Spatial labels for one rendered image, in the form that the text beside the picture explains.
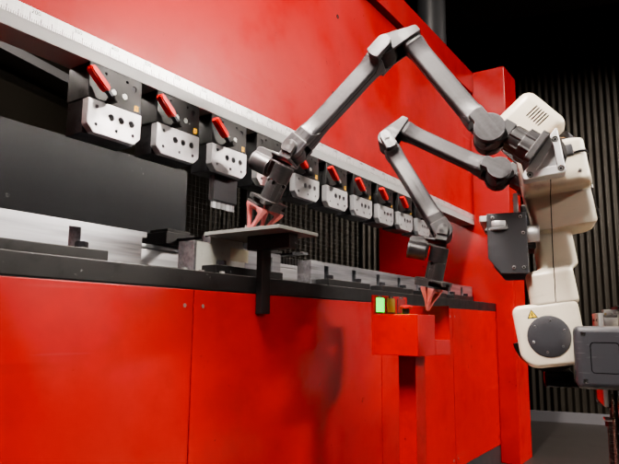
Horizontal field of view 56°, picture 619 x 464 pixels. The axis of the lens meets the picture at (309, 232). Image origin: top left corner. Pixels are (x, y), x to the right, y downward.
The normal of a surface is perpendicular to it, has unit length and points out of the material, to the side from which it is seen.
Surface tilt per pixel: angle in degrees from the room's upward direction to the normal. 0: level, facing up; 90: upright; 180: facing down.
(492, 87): 90
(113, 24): 90
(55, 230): 90
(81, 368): 90
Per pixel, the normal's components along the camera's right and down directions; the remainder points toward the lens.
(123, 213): 0.83, -0.07
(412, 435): -0.65, -0.12
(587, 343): -0.35, -0.15
